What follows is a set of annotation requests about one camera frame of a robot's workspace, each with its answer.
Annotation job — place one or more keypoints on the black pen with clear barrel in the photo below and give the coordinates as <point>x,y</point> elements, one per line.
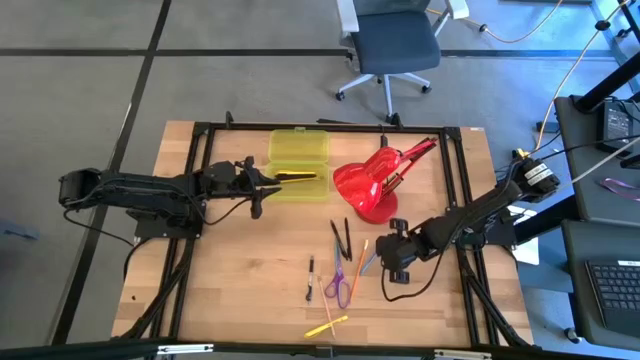
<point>310,277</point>

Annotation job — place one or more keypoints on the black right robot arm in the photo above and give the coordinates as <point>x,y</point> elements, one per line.
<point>500,205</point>

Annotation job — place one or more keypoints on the yellow transparent supply box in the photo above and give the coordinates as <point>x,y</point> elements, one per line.
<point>299,145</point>

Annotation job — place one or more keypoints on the grey desk with keyboard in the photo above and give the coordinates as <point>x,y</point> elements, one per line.
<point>575,280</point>

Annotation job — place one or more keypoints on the black keyboard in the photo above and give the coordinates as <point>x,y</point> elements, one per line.
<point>615,295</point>

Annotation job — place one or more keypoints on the dark grey office chair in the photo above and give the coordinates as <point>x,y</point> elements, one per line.
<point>395,42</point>

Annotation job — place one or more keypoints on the silver rail bracket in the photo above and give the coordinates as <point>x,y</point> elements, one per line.
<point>462,354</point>
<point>185,348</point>

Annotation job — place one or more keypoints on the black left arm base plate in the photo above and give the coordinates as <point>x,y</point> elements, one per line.
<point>165,231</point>

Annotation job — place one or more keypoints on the purple ribbon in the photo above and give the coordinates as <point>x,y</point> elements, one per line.
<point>620,187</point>

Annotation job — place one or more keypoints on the white paper sheet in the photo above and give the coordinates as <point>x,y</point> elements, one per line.
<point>527,250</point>

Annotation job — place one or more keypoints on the black camera rig rail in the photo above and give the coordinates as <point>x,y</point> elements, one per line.
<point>75,350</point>

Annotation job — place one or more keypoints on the red desk lamp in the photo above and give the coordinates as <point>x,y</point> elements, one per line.
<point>370,180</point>

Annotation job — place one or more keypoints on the black diagonal desk beam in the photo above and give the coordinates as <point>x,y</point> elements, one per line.
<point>610,82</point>

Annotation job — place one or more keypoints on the orange pencil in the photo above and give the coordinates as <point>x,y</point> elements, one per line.
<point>359,270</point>

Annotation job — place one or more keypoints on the black aluminium table frame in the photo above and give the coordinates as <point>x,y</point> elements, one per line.
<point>325,127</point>

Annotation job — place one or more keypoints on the black desk leg beam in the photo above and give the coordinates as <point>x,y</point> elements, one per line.
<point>545,220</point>

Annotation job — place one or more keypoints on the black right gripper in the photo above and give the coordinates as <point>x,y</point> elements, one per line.
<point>402,250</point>

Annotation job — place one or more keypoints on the black caster wheel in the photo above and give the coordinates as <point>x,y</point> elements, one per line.
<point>573,335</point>

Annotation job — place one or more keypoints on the purple scissors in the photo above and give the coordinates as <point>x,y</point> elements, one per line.
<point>338,265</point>

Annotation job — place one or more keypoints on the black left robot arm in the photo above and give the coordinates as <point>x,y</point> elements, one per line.
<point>150,192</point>

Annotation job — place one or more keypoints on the dark grey side desk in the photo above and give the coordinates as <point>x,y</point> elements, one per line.
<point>575,165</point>

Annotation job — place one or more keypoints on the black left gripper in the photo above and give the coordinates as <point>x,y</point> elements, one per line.
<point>247,180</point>

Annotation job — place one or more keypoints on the blue grey pen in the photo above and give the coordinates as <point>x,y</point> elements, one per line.
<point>369,262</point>

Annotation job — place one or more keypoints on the black power adapter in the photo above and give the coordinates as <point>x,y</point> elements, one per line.
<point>616,125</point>

